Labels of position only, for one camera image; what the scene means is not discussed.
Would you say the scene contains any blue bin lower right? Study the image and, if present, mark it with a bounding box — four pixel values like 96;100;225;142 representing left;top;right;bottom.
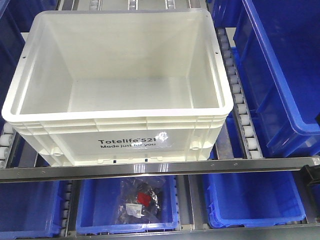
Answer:
202;171;306;228

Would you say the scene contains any roller track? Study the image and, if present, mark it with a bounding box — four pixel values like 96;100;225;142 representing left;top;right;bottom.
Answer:
0;122;18;170
176;174;209;231
215;28;264;159
59;180;79;238

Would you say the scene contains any clear bag of parts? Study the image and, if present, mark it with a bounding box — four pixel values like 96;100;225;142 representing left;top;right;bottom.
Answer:
115;176;167;225

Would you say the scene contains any lower right roller track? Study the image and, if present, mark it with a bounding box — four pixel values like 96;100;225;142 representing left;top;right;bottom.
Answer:
176;174;209;231

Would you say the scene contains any black device at right edge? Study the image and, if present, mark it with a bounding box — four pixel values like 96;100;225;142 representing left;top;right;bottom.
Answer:
300;165;320;224

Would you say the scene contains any blue bin lower left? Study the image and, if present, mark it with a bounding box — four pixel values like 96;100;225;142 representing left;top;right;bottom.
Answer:
0;181;67;240

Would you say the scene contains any lower left roller track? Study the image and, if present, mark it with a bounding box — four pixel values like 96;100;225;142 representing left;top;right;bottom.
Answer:
59;180;79;238

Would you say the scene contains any white Totelife plastic crate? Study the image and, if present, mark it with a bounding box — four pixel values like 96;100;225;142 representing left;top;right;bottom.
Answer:
1;8;234;167

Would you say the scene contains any blue bin lower middle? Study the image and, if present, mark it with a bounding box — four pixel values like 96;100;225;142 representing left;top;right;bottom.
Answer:
75;175;179;235

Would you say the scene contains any metal shelf front rail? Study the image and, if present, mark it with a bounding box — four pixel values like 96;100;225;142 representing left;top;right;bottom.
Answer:
0;156;320;183

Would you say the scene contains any blue bin upper right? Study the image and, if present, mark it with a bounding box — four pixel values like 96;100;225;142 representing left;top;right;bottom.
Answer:
234;0;320;157

